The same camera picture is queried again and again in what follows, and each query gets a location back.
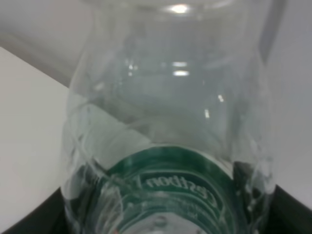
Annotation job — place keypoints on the clear green-label water bottle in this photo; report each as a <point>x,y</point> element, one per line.
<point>167,128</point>

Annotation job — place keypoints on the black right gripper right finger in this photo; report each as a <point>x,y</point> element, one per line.
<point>285,214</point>

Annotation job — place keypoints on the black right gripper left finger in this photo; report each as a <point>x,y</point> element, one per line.
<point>47,218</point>

